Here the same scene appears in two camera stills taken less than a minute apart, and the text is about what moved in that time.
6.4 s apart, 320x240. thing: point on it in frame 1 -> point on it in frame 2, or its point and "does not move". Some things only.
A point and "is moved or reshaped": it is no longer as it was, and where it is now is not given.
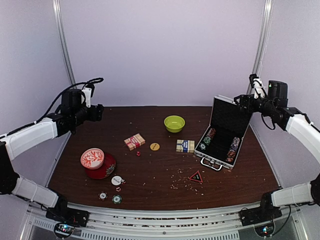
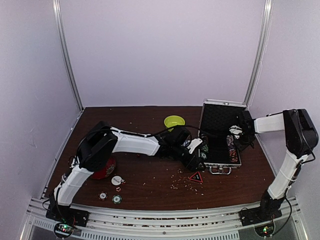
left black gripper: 97,111 -> 196,163
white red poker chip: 102,195 does not move
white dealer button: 116,180 does not move
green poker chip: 116,199 does not move
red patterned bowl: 105,171 does not move
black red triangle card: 196,177 does not move
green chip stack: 209,136 -> 205,146
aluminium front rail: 209,224 does not move
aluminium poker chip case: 219,145 is moved or reshaped
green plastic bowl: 174,124 does not move
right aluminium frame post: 263,39 does not move
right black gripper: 249,97 -> 240,146
